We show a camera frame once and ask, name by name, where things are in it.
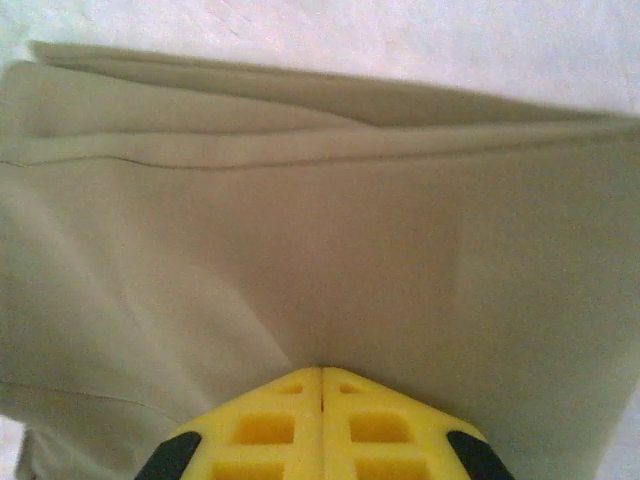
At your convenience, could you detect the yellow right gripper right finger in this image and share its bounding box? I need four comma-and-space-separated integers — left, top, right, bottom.
322, 367, 516, 480

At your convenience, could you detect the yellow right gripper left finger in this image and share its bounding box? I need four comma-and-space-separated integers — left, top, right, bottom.
134, 367, 322, 480

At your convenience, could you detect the khaki skirt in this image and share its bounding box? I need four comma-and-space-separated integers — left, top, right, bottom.
0, 39, 640, 480

